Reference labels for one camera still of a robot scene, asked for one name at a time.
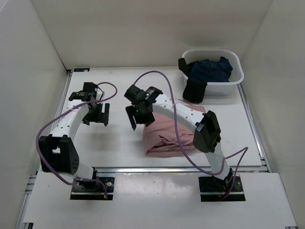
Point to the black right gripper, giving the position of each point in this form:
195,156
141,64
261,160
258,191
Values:
131,110

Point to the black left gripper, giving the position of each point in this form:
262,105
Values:
102,117

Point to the pink drawstring trousers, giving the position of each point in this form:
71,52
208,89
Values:
159,138

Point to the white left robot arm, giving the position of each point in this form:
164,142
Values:
56,150

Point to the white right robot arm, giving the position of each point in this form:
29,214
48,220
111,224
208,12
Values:
204,126

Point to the black garment in basket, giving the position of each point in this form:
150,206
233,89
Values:
194,90

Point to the white plastic basket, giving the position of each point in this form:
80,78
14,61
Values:
214,54

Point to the blue denim jeans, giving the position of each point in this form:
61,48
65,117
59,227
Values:
212,71

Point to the aluminium table frame rail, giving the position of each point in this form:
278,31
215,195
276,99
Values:
158,193

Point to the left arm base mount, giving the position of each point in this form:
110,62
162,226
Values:
93,190

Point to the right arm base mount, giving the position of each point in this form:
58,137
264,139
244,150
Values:
213,191

